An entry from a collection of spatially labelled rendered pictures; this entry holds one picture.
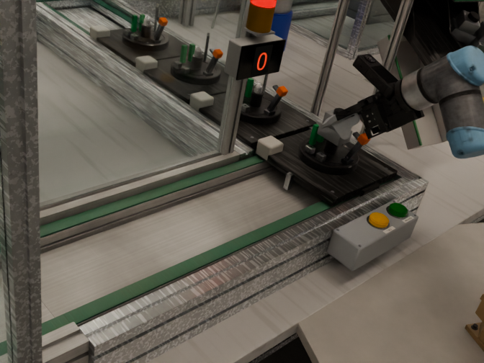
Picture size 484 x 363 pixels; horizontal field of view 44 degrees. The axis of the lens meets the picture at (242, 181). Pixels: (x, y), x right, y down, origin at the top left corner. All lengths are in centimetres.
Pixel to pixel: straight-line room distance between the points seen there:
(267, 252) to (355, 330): 22
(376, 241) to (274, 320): 26
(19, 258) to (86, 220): 48
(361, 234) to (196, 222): 33
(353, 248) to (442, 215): 44
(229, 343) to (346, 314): 25
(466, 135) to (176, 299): 58
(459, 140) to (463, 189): 60
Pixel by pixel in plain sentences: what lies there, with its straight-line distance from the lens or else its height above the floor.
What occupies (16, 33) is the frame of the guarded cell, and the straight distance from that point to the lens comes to 54.
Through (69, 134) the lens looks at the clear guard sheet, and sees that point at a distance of 108.
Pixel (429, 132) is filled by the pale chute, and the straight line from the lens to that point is 158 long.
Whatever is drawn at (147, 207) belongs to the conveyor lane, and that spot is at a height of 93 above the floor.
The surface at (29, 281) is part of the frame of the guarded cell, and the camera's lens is 68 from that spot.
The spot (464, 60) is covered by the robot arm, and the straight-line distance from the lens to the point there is 113.
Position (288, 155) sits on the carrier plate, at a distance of 137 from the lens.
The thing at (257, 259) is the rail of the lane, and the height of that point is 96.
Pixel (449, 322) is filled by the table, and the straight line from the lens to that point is 125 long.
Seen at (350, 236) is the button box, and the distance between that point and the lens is 118.
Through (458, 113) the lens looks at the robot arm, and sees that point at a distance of 113.
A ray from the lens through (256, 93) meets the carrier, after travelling 151.
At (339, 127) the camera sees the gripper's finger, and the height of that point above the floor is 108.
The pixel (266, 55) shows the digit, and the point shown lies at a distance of 122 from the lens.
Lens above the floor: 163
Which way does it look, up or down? 32 degrees down
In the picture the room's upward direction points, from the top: 12 degrees clockwise
